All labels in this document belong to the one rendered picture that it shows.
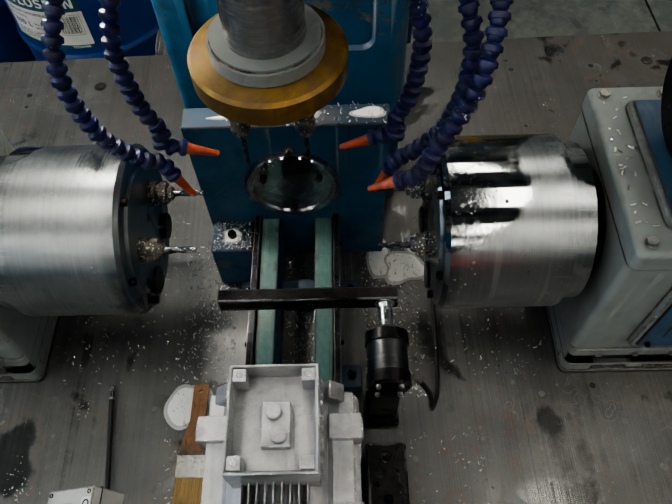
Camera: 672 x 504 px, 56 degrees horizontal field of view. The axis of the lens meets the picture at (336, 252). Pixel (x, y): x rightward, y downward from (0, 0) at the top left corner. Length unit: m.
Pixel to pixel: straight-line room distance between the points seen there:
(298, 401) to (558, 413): 0.51
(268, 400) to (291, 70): 0.36
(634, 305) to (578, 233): 0.15
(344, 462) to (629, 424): 0.54
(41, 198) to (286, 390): 0.41
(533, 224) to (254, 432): 0.43
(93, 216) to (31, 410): 0.43
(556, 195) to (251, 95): 0.41
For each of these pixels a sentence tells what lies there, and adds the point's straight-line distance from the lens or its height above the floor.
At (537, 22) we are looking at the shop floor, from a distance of 3.01.
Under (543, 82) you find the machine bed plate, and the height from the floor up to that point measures 0.80.
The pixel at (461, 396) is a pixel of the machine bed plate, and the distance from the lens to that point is 1.09.
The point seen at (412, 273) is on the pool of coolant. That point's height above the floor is 0.80.
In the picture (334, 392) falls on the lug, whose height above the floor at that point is 1.09.
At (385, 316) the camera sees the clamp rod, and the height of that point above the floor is 1.02.
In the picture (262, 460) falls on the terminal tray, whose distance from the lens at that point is 0.73.
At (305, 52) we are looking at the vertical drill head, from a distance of 0.70.
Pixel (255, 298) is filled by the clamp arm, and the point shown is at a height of 1.03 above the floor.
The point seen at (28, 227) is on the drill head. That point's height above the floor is 1.15.
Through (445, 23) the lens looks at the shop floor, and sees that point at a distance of 2.94.
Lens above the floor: 1.82
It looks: 58 degrees down
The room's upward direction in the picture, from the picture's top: 3 degrees counter-clockwise
